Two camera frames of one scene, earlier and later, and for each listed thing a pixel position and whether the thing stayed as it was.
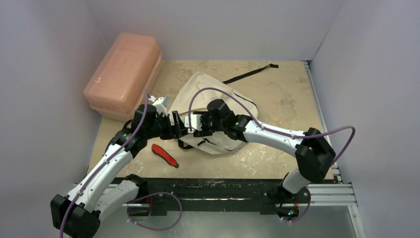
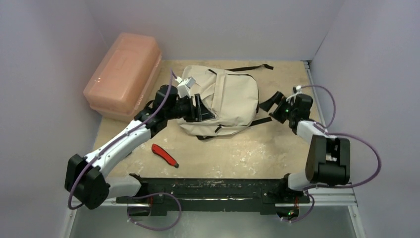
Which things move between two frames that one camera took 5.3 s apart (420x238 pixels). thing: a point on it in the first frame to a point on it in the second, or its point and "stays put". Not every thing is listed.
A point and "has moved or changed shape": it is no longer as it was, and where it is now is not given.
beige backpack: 202,106 has moved or changed shape
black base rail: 205,196 stays put
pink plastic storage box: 121,81 stays put
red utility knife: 159,150 stays put
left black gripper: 181,130 to 203,113
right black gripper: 201,126 to 280,107
